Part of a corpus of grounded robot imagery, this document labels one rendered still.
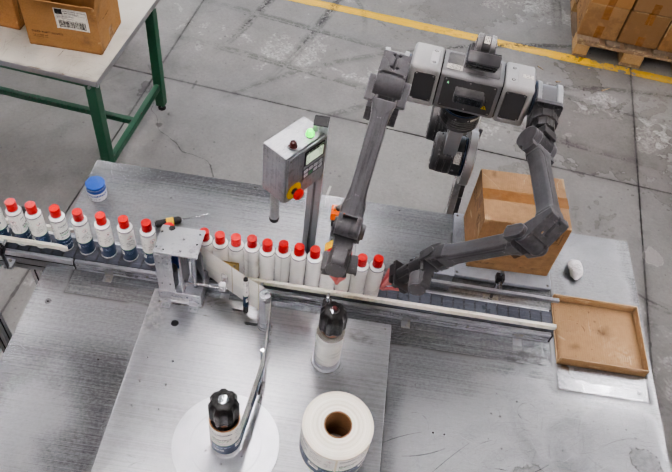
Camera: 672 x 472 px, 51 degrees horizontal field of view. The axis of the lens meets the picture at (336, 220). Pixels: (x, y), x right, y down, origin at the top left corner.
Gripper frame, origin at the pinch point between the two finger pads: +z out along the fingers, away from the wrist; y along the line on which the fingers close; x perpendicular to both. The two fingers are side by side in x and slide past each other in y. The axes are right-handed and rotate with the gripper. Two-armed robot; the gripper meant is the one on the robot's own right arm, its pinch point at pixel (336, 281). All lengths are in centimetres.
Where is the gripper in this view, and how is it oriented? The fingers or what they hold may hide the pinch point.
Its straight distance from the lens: 206.6
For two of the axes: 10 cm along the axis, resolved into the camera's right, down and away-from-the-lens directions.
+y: 9.9, 1.5, -0.1
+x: 1.2, -7.3, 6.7
